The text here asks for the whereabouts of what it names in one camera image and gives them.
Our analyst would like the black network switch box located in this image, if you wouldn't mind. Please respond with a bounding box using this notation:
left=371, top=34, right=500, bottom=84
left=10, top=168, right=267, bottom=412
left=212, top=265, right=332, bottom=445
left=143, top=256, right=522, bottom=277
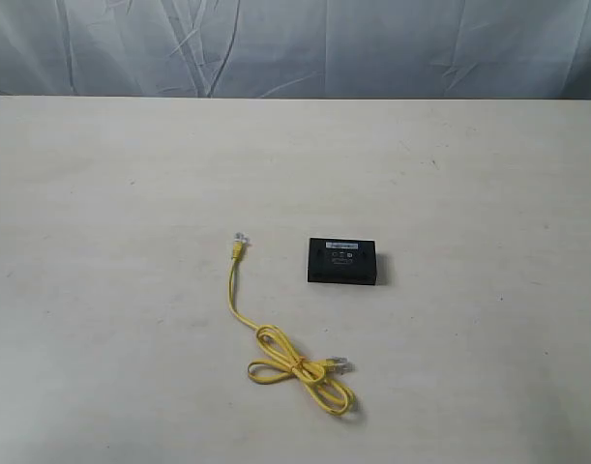
left=307, top=238, right=378, bottom=286

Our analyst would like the yellow ethernet cable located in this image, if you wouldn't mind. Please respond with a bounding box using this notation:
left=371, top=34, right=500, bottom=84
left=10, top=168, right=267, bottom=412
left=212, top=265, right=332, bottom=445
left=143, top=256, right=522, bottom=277
left=227, top=230, right=361, bottom=418

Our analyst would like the grey wrinkled backdrop cloth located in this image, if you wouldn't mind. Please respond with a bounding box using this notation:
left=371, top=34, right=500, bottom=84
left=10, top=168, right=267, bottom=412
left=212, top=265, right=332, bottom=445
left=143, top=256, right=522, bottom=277
left=0, top=1, right=591, bottom=100

